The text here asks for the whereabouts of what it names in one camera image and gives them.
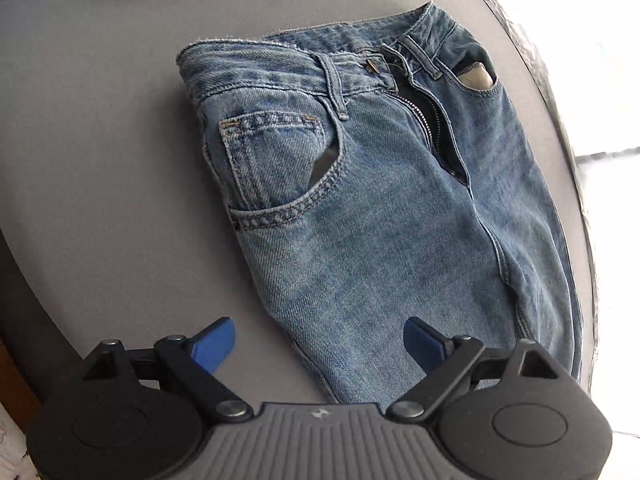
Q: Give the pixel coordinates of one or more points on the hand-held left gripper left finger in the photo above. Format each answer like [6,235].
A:
[216,342]

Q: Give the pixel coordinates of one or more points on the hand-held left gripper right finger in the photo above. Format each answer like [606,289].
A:
[424,342]

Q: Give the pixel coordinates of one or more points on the blue denim jeans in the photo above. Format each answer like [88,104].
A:
[375,210]

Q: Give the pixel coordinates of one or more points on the white printed curtain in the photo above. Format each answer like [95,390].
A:
[531,50]

